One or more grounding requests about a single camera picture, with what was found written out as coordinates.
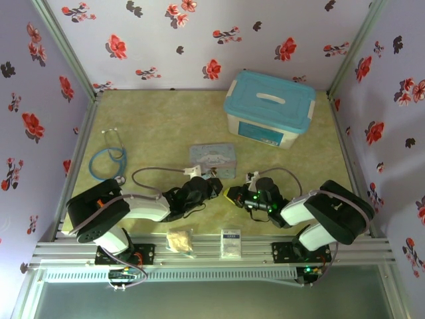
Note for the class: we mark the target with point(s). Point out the cartoon dog tin box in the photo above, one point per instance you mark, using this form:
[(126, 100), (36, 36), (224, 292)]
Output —
[(212, 156)]

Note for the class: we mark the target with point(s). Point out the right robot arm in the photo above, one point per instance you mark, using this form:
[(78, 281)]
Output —
[(338, 209)]

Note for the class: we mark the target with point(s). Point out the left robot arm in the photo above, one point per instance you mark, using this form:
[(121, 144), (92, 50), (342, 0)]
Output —
[(96, 206)]

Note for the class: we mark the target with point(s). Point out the white flat packet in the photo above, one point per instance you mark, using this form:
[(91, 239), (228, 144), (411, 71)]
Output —
[(231, 242)]

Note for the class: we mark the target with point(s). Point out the clear bag with beige content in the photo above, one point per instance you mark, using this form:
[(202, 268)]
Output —
[(179, 241)]

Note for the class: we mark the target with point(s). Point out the blue stethoscope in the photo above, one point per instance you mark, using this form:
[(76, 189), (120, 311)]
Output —
[(120, 180)]

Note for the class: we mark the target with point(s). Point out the small circuit board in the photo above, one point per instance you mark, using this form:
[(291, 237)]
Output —
[(308, 270), (123, 275)]

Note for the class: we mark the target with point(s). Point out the storage box with blue lid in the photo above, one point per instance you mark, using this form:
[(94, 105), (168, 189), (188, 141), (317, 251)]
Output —
[(265, 99)]

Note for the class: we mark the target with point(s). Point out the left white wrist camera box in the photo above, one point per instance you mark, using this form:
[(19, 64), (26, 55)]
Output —
[(192, 171)]

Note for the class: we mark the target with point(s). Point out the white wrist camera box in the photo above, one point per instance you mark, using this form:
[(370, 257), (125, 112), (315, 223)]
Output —
[(192, 171), (252, 176)]

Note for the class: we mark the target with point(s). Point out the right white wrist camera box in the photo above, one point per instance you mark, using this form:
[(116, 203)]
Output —
[(252, 176)]

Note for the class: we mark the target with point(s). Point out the aluminium frame beam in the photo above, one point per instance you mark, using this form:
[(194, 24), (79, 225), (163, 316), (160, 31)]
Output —
[(255, 247)]

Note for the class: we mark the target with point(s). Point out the aluminium side rail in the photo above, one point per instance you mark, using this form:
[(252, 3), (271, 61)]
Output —
[(339, 126), (81, 139)]

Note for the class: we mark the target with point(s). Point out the aluminium corner post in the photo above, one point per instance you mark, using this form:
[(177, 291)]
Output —
[(65, 43), (358, 43)]

